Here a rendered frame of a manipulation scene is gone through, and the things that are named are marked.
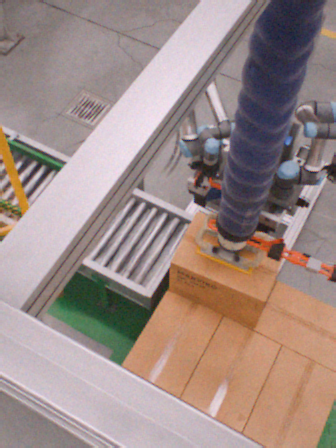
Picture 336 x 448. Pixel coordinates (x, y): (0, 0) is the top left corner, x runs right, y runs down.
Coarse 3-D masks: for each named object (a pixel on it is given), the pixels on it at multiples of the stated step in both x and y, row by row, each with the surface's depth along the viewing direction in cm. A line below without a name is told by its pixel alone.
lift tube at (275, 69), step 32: (288, 0) 174; (320, 0) 174; (256, 32) 193; (288, 32) 184; (256, 64) 201; (288, 64) 195; (256, 96) 210; (288, 96) 209; (256, 128) 224; (256, 160) 239; (224, 192) 273; (256, 192) 260
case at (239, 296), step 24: (192, 240) 337; (216, 240) 337; (192, 264) 328; (216, 264) 328; (264, 264) 329; (192, 288) 344; (216, 288) 329; (240, 288) 320; (264, 288) 320; (240, 312) 341
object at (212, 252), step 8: (200, 248) 319; (208, 248) 318; (216, 248) 316; (208, 256) 316; (216, 256) 316; (240, 256) 316; (224, 264) 315; (232, 264) 314; (240, 264) 314; (248, 272) 312
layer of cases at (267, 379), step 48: (288, 288) 365; (144, 336) 346; (192, 336) 346; (240, 336) 347; (288, 336) 347; (192, 384) 330; (240, 384) 331; (288, 384) 332; (240, 432) 317; (288, 432) 317
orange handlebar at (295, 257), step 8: (216, 184) 329; (208, 224) 314; (256, 240) 310; (264, 240) 309; (264, 248) 306; (288, 256) 304; (296, 256) 304; (304, 256) 304; (296, 264) 304; (304, 264) 302; (320, 272) 300; (328, 272) 299
